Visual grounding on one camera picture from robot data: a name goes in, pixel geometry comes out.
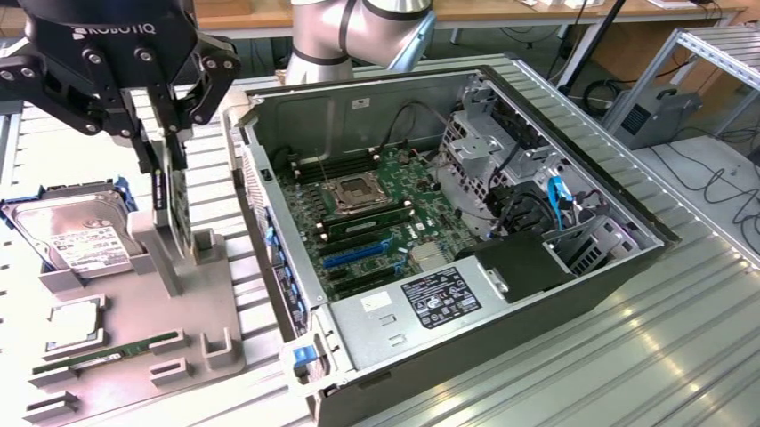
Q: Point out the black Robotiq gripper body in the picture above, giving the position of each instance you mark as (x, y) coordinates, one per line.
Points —
(113, 40)

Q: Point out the black graphics card metal bracket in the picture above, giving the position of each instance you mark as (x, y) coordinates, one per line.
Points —
(173, 209)

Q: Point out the black RAM slot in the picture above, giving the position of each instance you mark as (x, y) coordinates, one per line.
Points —
(362, 213)
(336, 163)
(337, 167)
(340, 172)
(366, 222)
(365, 217)
(334, 158)

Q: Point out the hard disk in blue carrier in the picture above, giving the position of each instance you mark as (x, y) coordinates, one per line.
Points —
(66, 222)

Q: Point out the metal CPU socket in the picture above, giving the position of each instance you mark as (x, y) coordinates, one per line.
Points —
(356, 193)

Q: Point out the blue card retention clip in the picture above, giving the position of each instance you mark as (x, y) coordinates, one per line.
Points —
(301, 308)
(270, 236)
(292, 290)

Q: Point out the green RAM stick white label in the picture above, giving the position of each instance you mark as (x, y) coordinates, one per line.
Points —
(368, 227)

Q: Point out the long black expansion slot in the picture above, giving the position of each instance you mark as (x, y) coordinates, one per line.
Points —
(362, 280)
(366, 290)
(350, 244)

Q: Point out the silver perforated drive cage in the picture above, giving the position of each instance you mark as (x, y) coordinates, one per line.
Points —
(469, 147)

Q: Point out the blue expansion slot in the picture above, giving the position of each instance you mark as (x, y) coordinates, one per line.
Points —
(356, 257)

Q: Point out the green Dell motherboard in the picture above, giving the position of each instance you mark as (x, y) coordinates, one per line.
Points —
(430, 222)

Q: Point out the short black expansion slot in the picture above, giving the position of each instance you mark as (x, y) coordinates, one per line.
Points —
(342, 275)

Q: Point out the grey plastic parts rack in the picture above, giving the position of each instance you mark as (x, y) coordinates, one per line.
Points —
(119, 320)

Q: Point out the silver CPU chip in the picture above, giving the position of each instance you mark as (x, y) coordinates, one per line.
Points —
(74, 324)

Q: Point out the silver chipset heatsink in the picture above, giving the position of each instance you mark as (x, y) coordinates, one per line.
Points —
(430, 258)

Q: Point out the green RAM stick bare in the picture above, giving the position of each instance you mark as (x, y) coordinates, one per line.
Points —
(101, 354)

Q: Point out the silver power supply unit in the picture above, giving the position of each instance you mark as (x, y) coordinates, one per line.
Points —
(380, 329)

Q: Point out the blue case latch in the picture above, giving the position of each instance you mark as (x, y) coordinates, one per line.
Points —
(302, 354)

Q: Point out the black stand pole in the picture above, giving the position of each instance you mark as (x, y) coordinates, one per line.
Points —
(592, 44)

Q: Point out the black plastic cover block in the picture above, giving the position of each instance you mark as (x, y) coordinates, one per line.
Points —
(523, 267)

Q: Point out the silver disk bay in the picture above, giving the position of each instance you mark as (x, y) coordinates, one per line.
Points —
(593, 249)

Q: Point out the open dark PC case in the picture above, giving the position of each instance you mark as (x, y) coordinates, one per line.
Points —
(535, 338)

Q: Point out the wooden desk white frame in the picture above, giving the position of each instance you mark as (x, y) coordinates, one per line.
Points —
(249, 15)
(653, 12)

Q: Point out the aluminium profile frame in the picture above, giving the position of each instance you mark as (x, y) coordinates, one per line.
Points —
(712, 49)

